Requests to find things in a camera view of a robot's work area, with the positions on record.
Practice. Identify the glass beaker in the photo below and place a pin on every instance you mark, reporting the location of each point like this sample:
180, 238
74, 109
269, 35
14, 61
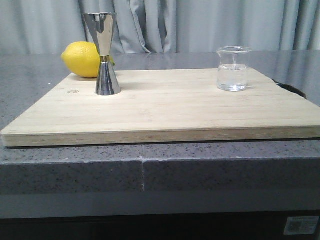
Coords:
232, 75

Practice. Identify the grey curtain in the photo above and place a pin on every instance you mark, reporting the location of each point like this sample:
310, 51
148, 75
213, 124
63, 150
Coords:
162, 26

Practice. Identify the yellow lemon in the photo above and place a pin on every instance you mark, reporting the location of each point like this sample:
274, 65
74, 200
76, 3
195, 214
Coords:
82, 58

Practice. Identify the black board handle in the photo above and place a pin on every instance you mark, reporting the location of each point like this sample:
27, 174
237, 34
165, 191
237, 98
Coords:
290, 89

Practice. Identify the steel double jigger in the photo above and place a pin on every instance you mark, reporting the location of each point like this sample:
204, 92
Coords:
101, 27

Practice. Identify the white QR label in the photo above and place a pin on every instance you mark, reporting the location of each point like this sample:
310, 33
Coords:
301, 225

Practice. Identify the wooden cutting board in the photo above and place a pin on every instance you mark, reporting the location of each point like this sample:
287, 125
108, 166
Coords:
177, 105

